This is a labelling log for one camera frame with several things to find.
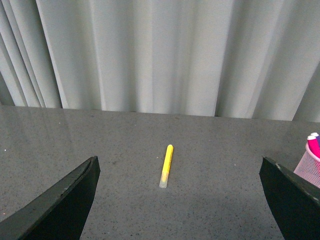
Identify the pink mesh pen cup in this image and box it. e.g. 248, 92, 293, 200
293, 143, 320, 188

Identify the grey pleated curtain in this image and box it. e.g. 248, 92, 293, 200
0, 0, 320, 122

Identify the yellow highlighter pen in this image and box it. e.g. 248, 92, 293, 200
159, 144, 174, 189

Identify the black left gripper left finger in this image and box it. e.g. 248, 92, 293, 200
0, 156, 101, 240

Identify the purple highlighter pen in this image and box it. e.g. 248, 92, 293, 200
310, 132, 320, 148

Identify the pink highlighter pen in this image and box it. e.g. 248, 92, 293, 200
307, 135, 320, 158

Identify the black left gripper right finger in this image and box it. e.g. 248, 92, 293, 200
259, 157, 320, 240

